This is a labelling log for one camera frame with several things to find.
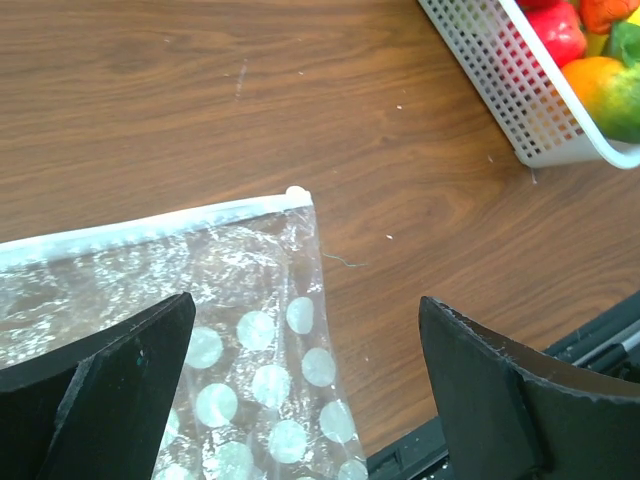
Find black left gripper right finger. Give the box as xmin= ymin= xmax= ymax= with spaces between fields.
xmin=418 ymin=295 xmax=640 ymax=480

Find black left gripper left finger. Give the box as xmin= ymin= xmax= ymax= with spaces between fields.
xmin=1 ymin=293 xmax=196 ymax=479

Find clear polka-dot zip bag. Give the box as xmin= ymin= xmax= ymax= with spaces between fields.
xmin=1 ymin=186 xmax=368 ymax=479

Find red bell pepper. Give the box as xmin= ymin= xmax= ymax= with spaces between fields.
xmin=517 ymin=0 xmax=587 ymax=68

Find orange carrot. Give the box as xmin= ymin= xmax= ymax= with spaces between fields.
xmin=579 ymin=0 xmax=639 ymax=35

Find orange-green mango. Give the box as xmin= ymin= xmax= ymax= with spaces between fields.
xmin=561 ymin=56 xmax=639 ymax=144

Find white perforated plastic basket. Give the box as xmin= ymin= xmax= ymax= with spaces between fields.
xmin=420 ymin=1 xmax=639 ymax=169

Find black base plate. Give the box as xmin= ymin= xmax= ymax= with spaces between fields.
xmin=366 ymin=292 xmax=640 ymax=480

